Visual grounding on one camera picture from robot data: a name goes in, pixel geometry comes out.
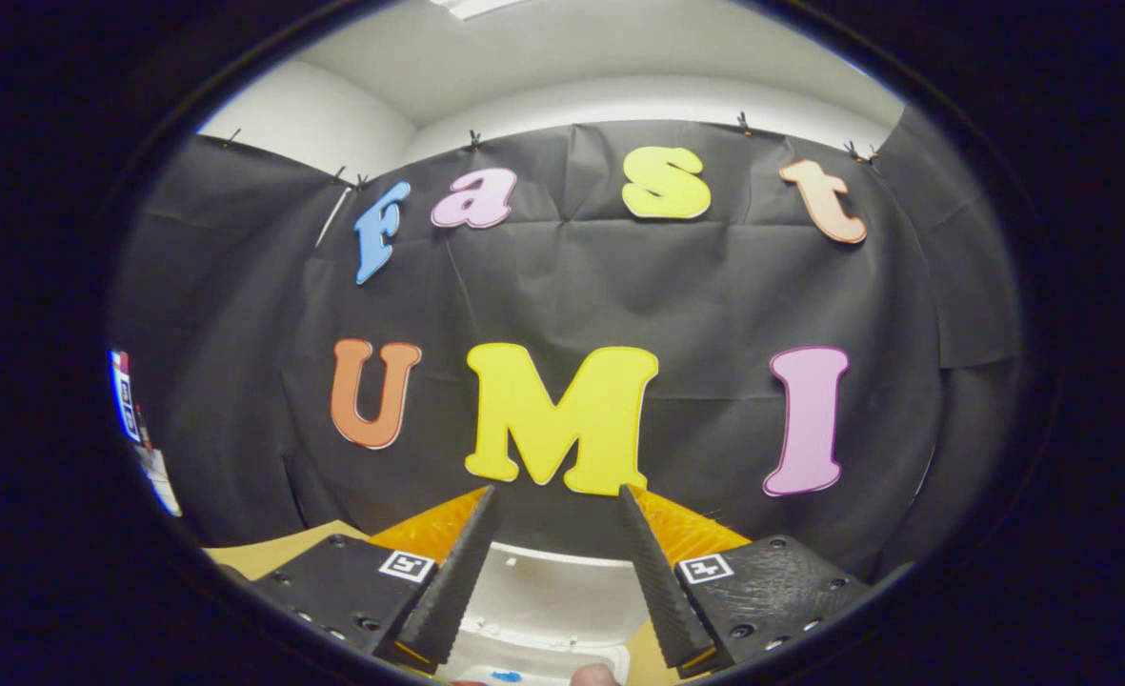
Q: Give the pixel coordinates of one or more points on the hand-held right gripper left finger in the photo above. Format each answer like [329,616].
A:
[457,581]

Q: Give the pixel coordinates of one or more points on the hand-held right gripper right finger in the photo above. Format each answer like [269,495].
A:
[662,591]

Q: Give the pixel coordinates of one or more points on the white desktop garbage bin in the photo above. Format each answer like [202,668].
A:
[552,591]

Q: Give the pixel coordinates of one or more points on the blue paper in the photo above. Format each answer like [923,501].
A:
[507,677]

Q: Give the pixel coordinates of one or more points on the wooden desktop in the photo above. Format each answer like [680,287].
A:
[276,553]

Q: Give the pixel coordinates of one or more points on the black backdrop cloth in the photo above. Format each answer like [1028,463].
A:
[695,286]

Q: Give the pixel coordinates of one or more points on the white side table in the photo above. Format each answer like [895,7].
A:
[162,481]

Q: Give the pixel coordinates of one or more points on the computer monitor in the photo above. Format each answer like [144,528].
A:
[126,395]

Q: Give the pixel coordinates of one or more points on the ceiling light panel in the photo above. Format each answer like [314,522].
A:
[481,8]

